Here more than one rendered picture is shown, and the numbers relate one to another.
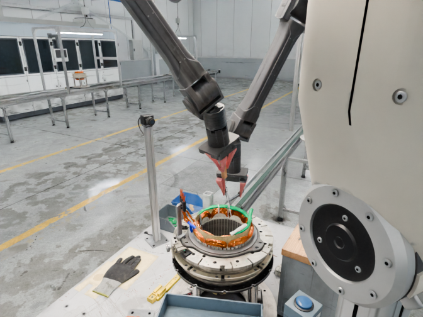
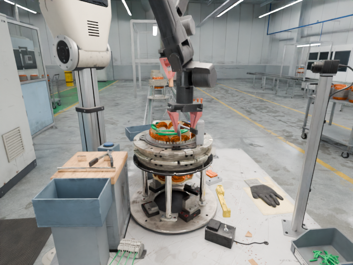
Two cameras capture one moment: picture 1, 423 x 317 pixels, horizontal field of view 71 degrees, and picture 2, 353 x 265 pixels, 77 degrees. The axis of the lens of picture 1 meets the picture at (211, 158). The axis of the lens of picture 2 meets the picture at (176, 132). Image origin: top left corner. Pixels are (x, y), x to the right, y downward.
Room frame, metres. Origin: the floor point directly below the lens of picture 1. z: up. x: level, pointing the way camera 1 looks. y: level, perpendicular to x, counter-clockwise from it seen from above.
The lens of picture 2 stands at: (1.52, -0.49, 1.39)
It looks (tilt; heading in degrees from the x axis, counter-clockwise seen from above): 18 degrees down; 147
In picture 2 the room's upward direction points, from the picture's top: straight up
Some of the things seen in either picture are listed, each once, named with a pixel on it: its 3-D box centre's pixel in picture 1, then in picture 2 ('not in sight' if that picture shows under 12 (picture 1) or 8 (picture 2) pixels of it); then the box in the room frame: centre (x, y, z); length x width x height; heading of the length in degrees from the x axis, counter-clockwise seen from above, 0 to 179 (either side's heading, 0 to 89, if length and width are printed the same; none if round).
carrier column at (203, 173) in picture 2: not in sight; (203, 181); (0.88, 0.06, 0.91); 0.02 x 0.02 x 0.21
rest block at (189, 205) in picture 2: not in sight; (190, 204); (0.92, -0.03, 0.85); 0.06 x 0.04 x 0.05; 99
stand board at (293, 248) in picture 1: (320, 244); (94, 165); (0.80, -0.35, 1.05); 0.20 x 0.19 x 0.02; 148
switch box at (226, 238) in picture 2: not in sight; (220, 232); (1.07, -0.01, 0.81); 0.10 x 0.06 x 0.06; 30
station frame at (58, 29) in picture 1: (81, 59); not in sight; (7.10, 2.98, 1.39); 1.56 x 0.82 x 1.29; 153
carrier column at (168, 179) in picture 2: not in sight; (168, 195); (0.90, -0.12, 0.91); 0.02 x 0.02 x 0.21
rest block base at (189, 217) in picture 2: not in sight; (189, 212); (0.92, -0.04, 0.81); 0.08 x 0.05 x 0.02; 99
